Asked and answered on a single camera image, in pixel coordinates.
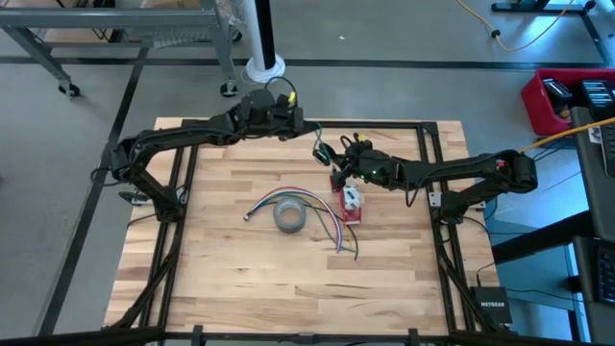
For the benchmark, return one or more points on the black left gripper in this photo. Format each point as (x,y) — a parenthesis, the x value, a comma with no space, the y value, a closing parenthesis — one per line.
(288,122)

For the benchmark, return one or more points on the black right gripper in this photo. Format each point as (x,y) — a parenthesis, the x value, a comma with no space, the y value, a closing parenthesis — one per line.
(360,163)

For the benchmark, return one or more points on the red tape dispenser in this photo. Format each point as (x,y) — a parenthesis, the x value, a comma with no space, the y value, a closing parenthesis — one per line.
(351,217)

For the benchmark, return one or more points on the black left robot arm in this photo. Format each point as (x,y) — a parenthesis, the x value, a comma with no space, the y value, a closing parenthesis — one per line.
(192,134)

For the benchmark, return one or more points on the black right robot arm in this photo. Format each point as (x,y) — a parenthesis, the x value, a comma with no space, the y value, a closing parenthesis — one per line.
(456,168)

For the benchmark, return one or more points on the red bit holder block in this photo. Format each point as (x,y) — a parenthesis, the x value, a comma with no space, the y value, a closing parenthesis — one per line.
(335,186)

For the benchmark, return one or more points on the white and black pole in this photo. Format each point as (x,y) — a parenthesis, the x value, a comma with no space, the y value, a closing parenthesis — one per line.
(254,38)

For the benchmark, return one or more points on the red plastic bin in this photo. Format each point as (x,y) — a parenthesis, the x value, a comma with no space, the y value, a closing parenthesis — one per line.
(535,110)

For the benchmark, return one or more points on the black device in bin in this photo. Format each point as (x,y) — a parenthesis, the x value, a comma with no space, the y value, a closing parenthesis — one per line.
(557,91)
(596,96)

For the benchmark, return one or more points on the grey metal cart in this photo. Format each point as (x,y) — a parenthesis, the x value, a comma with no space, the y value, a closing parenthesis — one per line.
(96,18)

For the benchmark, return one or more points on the black floor stand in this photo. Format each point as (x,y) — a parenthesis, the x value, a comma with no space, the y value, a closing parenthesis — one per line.
(528,7)

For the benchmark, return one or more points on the grey duct tape roll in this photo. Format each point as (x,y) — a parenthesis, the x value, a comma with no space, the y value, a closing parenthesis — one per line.
(289,223)

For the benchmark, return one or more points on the black table frame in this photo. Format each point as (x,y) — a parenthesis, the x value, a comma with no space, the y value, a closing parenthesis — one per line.
(432,124)

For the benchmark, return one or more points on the black network switch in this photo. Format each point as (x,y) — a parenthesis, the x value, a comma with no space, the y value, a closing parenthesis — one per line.
(492,305)

